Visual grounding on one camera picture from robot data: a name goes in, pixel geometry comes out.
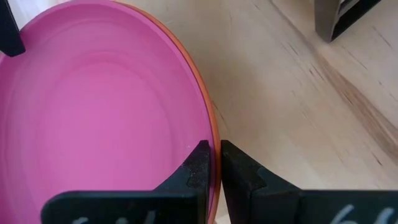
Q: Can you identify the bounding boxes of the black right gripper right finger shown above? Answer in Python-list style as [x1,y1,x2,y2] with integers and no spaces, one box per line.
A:
[220,139,398,224]

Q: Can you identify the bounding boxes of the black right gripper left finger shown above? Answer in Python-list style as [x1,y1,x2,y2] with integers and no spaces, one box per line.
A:
[40,139,211,224]

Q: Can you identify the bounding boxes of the orange plastic plate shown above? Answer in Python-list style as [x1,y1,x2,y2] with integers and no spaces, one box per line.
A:
[113,0,222,224]

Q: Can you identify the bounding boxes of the pink plastic plate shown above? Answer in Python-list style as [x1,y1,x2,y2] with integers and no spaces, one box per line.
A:
[0,0,218,224]

